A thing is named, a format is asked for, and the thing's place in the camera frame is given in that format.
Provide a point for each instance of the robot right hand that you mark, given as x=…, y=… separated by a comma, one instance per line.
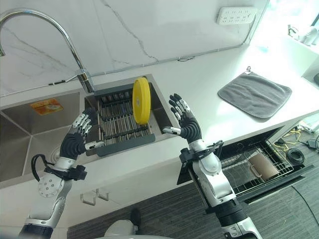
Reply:
x=188, y=125

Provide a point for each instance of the chrome gooseneck faucet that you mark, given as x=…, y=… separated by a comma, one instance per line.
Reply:
x=49, y=37

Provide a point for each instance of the stainless steel sink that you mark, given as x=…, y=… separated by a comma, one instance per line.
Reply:
x=82, y=119

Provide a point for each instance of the round sink drain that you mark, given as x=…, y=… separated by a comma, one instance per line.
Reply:
x=54, y=155

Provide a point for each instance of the dark dish drying rack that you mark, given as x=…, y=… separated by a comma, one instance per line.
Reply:
x=124, y=122

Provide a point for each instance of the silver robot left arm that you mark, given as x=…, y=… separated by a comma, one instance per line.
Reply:
x=53, y=189

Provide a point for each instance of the black power adapter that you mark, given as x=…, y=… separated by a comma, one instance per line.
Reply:
x=312, y=144

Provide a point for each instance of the yellow round plate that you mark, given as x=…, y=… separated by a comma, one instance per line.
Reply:
x=141, y=100

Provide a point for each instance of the orange sticker label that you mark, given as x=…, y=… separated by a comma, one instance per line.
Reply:
x=47, y=105

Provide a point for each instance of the grey dish cloth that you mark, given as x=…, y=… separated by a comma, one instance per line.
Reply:
x=255, y=97

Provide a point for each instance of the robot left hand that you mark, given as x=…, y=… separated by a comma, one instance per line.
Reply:
x=74, y=142

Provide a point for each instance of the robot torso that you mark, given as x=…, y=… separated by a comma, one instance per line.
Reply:
x=124, y=229

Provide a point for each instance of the dishwasher drawer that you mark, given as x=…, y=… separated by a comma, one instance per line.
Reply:
x=249, y=171

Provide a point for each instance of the white kettle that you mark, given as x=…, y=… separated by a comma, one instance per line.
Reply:
x=309, y=35

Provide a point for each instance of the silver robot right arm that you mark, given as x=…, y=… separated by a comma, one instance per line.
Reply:
x=216, y=181

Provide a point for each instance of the brown mug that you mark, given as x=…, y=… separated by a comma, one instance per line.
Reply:
x=263, y=167

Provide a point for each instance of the white power strip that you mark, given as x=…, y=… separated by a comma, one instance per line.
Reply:
x=236, y=15

